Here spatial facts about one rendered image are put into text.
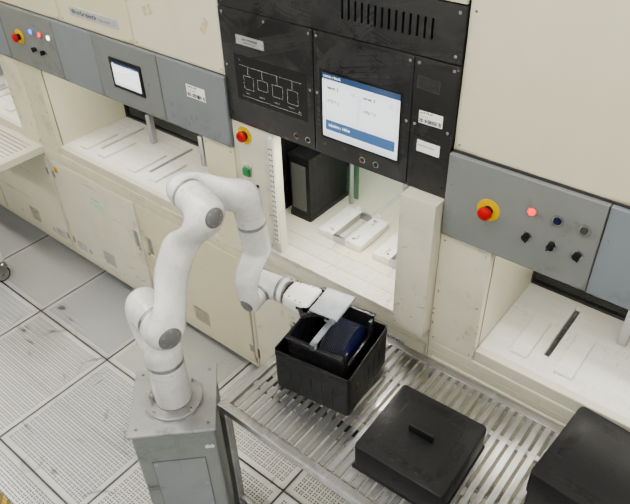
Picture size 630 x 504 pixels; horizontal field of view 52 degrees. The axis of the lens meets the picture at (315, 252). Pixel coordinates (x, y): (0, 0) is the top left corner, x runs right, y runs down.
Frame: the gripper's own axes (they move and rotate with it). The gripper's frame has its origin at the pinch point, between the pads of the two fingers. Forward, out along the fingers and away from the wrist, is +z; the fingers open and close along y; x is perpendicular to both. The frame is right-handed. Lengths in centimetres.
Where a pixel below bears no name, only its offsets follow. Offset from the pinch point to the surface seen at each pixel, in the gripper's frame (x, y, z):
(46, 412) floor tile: -106, 30, -139
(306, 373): -17.4, 13.7, -1.0
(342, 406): -25.7, 13.7, 12.1
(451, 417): -19.7, 5.4, 44.6
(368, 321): -10.2, -10.2, 8.7
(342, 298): 2.6, -3.4, 2.6
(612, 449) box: -5, 6, 87
